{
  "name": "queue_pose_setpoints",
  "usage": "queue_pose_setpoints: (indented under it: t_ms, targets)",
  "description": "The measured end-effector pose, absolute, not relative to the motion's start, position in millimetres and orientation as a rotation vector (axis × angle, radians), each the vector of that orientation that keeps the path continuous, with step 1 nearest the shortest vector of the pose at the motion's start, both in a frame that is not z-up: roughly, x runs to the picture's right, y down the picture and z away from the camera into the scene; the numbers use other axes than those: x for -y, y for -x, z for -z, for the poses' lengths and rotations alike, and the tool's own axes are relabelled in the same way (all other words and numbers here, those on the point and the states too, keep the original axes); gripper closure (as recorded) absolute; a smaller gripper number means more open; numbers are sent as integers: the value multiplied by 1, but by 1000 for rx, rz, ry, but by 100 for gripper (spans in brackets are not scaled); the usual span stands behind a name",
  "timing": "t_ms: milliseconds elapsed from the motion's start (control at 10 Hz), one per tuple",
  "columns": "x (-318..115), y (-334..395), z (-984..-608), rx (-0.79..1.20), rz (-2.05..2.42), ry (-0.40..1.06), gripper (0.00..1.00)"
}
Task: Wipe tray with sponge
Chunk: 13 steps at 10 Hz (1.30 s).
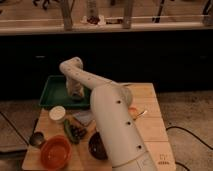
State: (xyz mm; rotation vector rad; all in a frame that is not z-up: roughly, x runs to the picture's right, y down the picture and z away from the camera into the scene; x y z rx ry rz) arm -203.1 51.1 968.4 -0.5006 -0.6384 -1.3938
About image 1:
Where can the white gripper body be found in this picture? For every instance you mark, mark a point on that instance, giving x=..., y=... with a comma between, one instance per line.
x=74, y=89

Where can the green cucumber toy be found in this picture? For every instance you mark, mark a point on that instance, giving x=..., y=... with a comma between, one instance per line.
x=68, y=132

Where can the green plastic tray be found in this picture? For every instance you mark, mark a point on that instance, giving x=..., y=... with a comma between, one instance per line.
x=55, y=93

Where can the orange handled utensil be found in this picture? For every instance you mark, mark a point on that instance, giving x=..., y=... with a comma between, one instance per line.
x=135, y=113

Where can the dark purple grapes toy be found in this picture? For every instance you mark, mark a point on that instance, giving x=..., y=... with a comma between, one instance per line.
x=78, y=132

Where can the dark brown bowl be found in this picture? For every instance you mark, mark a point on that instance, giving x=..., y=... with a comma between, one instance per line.
x=96, y=147

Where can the white round container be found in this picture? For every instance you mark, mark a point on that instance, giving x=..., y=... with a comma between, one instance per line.
x=57, y=114

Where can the orange plastic bowl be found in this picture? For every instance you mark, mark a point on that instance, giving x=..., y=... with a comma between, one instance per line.
x=55, y=153

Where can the wooden table leg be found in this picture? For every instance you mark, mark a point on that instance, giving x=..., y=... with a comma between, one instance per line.
x=127, y=16
x=66, y=14

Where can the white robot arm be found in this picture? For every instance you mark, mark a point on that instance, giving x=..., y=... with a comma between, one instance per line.
x=109, y=103

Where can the wooden table leg left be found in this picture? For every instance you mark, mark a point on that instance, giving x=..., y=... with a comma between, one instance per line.
x=66, y=14

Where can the wooden table leg right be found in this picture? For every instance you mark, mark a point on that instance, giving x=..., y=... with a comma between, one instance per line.
x=127, y=16

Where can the grey sponge cloth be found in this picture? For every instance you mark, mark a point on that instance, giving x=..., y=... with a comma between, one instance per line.
x=84, y=117

